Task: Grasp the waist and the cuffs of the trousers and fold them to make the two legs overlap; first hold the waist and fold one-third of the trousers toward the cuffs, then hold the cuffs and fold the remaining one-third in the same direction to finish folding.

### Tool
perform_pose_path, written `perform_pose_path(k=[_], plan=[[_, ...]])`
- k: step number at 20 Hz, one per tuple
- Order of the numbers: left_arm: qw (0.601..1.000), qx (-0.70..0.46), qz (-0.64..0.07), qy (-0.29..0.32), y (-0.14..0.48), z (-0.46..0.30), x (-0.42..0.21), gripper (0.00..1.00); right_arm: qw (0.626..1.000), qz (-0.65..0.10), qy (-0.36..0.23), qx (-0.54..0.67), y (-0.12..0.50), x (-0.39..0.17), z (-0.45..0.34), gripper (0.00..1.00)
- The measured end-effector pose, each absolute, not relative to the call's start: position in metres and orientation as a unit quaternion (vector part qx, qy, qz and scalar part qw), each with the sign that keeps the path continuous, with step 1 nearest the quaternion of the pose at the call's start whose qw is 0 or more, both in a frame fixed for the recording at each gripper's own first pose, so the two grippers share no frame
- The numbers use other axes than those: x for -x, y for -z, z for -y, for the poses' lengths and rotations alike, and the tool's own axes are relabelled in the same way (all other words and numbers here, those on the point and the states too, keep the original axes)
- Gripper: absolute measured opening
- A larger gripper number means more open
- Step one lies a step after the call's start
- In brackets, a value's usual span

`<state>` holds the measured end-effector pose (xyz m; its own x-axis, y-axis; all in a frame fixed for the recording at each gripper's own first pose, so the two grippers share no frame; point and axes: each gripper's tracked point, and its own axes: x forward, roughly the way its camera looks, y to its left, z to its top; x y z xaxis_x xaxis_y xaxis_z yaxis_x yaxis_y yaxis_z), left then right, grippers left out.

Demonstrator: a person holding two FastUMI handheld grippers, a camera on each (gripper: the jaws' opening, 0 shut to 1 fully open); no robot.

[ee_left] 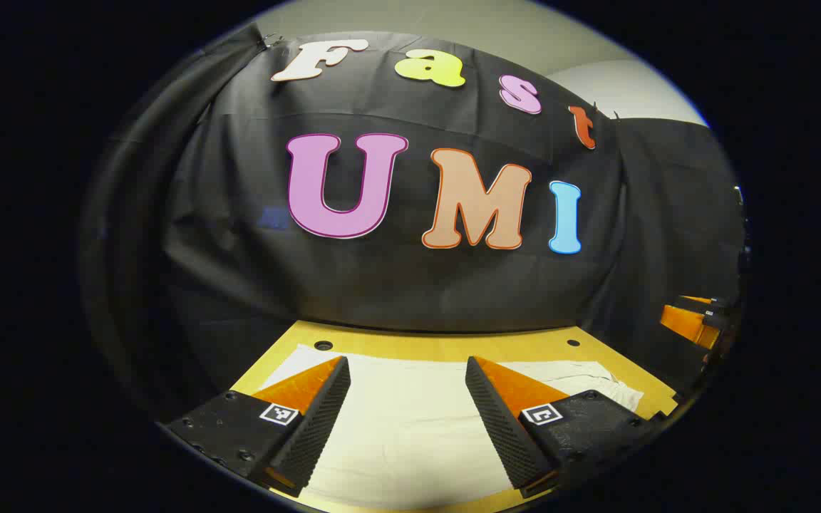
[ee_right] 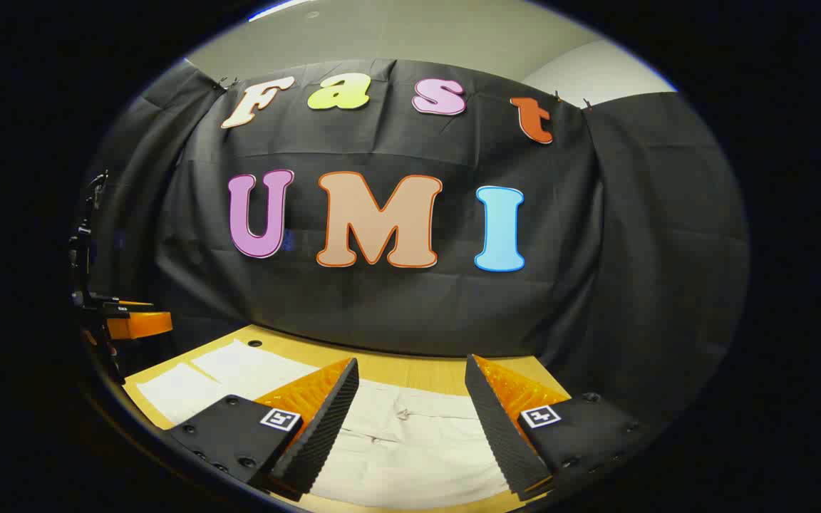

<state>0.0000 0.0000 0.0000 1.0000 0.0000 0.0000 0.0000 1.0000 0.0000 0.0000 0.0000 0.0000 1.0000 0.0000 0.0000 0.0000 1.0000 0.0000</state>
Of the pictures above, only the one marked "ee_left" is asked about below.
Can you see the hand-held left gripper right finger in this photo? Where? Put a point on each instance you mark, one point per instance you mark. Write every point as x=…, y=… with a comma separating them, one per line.
x=499, y=420

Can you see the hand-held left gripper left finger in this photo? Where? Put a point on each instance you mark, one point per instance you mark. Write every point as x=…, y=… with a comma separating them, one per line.
x=325, y=413

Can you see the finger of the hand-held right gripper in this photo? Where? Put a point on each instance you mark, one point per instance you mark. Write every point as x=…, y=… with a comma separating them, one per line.
x=697, y=299
x=688, y=324

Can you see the white jeans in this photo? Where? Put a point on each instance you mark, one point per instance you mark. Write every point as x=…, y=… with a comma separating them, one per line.
x=410, y=427

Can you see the black backdrop cloth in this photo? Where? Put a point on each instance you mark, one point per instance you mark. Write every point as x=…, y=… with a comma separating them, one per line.
x=410, y=285

